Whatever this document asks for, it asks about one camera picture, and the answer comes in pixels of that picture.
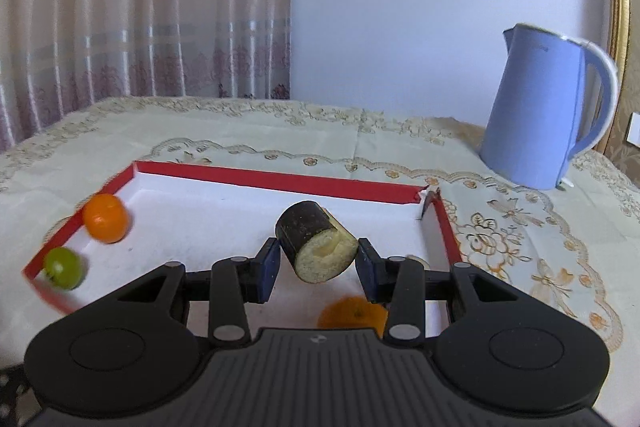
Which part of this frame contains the cream embroidered tablecloth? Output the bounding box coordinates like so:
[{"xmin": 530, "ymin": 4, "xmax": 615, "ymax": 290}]
[{"xmin": 1, "ymin": 98, "xmax": 639, "ymax": 366}]

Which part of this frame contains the orange tangerine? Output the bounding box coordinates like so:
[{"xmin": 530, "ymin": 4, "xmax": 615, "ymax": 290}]
[
  {"xmin": 317, "ymin": 296, "xmax": 388, "ymax": 337},
  {"xmin": 81, "ymin": 193, "xmax": 129, "ymax": 244}
]

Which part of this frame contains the red white shallow box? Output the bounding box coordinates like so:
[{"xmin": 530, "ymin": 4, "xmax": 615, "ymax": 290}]
[{"xmin": 23, "ymin": 161, "xmax": 461, "ymax": 314}]

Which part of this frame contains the white wall switch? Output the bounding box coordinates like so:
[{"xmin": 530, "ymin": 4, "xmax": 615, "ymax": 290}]
[{"xmin": 626, "ymin": 113, "xmax": 640, "ymax": 147}]

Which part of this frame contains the blue electric kettle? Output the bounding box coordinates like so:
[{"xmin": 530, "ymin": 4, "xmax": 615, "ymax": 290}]
[{"xmin": 480, "ymin": 23, "xmax": 618, "ymax": 190}]

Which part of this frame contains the green round fruit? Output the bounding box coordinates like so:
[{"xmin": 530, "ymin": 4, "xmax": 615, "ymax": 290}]
[{"xmin": 43, "ymin": 247, "xmax": 84, "ymax": 291}]

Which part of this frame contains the dark sugarcane piece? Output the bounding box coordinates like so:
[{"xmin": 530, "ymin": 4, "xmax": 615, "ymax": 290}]
[{"xmin": 274, "ymin": 200, "xmax": 358, "ymax": 284}]

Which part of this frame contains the pink patterned curtain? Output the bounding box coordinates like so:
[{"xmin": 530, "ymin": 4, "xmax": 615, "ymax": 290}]
[{"xmin": 1, "ymin": 0, "xmax": 291, "ymax": 148}]

